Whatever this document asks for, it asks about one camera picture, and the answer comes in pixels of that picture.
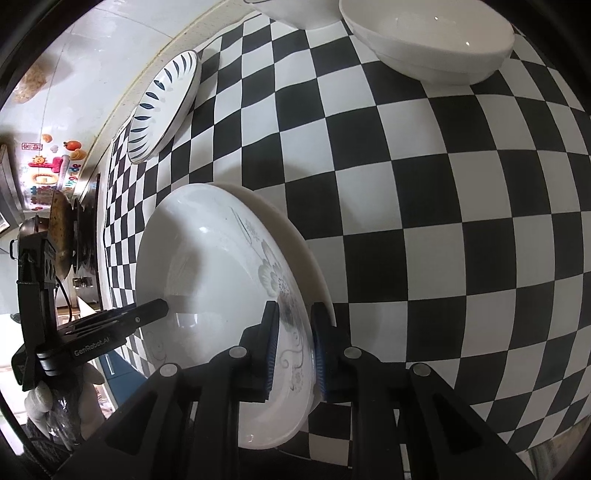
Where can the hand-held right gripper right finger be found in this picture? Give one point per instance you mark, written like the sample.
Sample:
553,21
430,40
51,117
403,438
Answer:
321,364

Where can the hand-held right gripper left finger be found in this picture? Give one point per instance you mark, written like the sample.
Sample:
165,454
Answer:
272,355

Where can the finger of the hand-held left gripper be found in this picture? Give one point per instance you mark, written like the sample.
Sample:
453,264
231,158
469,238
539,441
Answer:
143,314

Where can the white floral plate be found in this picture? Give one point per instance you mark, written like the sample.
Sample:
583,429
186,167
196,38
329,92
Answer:
207,277

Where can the white plate blue leaf pattern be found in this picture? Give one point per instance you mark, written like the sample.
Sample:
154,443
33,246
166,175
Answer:
161,106

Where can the large white bowl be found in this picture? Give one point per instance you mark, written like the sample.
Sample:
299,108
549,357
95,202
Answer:
438,50

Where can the person's left hand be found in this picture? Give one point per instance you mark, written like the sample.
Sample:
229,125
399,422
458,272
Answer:
92,401

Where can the blue cabinet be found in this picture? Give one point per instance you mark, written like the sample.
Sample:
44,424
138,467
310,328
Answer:
117,374

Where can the black stove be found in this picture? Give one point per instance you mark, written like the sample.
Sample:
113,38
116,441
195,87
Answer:
87,240

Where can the metal wok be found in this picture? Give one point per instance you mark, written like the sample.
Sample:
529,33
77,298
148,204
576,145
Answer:
60,221

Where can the black white checkered mat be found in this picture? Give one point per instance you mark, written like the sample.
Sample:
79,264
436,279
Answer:
415,230

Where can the colourful wall stickers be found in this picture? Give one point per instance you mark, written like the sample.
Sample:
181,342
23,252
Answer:
48,170

